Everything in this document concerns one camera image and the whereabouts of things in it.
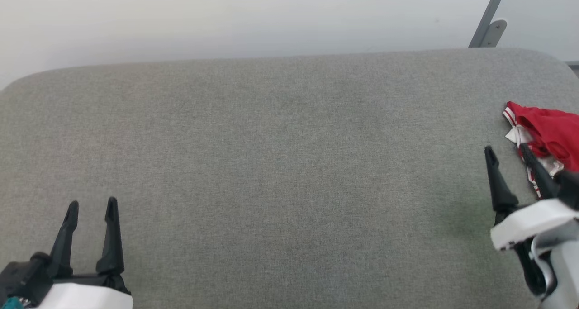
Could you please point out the grey metal bracket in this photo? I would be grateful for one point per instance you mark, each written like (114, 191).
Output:
(491, 21)

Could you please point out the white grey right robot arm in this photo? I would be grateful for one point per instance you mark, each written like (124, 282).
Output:
(565, 273)

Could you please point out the teal left camera connector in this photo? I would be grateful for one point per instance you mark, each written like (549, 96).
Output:
(9, 304)

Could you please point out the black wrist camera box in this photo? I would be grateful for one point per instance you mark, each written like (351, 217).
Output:
(571, 189)
(22, 277)

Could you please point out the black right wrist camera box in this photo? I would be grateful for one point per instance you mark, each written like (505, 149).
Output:
(571, 189)

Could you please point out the red and white shirt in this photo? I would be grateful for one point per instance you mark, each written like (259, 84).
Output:
(552, 128)

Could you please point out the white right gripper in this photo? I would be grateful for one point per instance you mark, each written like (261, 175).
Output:
(533, 221)

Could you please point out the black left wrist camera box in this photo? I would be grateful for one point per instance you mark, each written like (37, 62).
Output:
(22, 277)

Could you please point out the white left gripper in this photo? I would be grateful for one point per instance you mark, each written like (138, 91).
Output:
(86, 295)

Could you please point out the grey fabric panel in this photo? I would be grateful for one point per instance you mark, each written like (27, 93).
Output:
(271, 164)

